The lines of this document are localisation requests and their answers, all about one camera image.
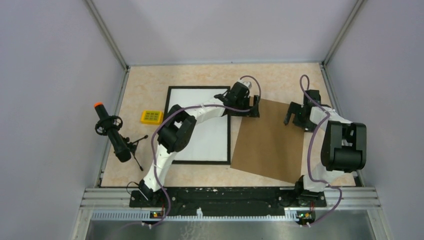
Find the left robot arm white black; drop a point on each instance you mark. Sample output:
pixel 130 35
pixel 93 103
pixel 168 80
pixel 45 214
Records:
pixel 176 130

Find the black picture frame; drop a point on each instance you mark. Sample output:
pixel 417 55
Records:
pixel 228 132

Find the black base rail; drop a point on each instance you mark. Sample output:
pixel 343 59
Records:
pixel 226 201

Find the brown frame backing board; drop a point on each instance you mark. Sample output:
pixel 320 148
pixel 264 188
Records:
pixel 267 147

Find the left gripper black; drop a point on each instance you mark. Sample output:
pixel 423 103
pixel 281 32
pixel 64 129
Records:
pixel 255 114

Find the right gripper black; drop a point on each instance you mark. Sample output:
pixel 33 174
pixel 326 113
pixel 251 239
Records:
pixel 293 108

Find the yellow small tray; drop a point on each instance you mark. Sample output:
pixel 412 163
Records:
pixel 152 117

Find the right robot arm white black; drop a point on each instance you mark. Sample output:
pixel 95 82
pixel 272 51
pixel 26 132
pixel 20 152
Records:
pixel 343 150

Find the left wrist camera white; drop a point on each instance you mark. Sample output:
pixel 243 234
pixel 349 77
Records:
pixel 247 84

